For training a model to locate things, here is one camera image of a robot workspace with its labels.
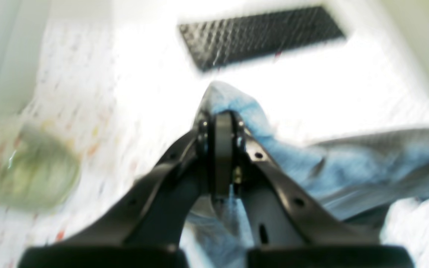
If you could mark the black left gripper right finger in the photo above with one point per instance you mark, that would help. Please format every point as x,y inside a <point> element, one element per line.
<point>290,229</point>

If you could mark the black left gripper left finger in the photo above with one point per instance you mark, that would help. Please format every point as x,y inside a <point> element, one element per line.
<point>144,228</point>

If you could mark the black computer keyboard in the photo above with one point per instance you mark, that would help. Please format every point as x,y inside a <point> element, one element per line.
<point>219,43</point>

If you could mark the terrazzo patterned table cloth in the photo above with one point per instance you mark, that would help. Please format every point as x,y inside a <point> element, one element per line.
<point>118,96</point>

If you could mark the clear round glass bottle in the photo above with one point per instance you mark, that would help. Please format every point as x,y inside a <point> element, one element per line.
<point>37,172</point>

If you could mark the grey t-shirt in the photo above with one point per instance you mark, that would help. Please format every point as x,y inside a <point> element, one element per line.
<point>377,182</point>

